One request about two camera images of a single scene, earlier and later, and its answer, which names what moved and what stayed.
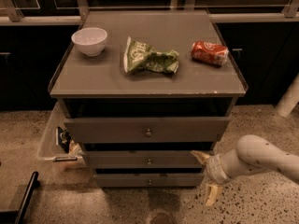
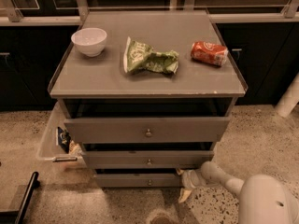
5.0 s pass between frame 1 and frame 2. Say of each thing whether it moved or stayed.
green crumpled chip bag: stayed
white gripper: moved
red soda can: stayed
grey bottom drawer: stayed
